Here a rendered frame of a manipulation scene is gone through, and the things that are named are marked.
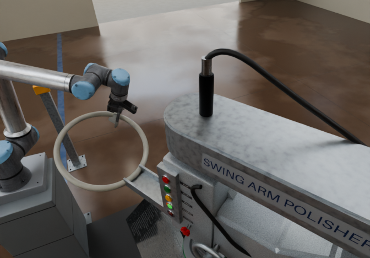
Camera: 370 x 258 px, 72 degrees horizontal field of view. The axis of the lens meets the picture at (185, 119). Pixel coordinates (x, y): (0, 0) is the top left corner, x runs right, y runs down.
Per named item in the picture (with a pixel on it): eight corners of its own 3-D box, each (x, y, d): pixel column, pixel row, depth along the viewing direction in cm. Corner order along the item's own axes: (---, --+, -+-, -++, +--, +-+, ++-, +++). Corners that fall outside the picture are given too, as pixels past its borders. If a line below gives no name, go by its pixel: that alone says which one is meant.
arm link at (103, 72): (81, 68, 120) (107, 76, 122) (91, 58, 130) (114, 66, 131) (80, 84, 126) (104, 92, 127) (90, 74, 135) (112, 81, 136)
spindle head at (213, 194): (272, 235, 105) (297, 162, 77) (248, 284, 92) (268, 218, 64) (200, 193, 123) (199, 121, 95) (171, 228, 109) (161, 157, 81)
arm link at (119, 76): (114, 64, 129) (133, 70, 129) (113, 81, 138) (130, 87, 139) (107, 76, 123) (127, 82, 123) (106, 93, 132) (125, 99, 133)
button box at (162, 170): (184, 219, 98) (180, 171, 80) (180, 224, 96) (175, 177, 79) (168, 208, 102) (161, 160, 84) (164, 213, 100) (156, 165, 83)
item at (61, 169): (165, 151, 149) (166, 148, 146) (98, 213, 119) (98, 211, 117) (108, 100, 159) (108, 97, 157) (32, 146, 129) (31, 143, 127)
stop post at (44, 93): (84, 155, 305) (50, 74, 237) (87, 166, 291) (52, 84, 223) (67, 160, 299) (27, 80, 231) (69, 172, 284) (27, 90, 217)
